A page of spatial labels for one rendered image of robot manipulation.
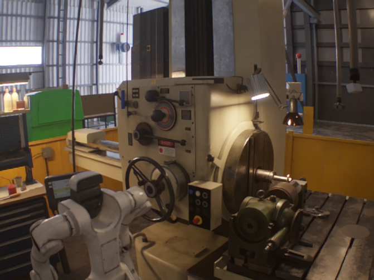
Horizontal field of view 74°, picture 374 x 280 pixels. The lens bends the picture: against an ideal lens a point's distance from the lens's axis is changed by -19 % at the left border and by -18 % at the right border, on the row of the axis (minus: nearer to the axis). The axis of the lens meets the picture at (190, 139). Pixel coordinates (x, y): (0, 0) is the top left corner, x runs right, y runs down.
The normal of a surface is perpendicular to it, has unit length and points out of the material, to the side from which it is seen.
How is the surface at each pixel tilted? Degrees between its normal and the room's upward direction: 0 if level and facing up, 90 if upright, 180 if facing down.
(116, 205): 90
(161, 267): 90
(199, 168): 90
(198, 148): 90
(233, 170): 69
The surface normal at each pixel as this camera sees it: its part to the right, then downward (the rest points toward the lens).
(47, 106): 0.77, 0.00
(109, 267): 0.81, 0.19
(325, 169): -0.62, 0.15
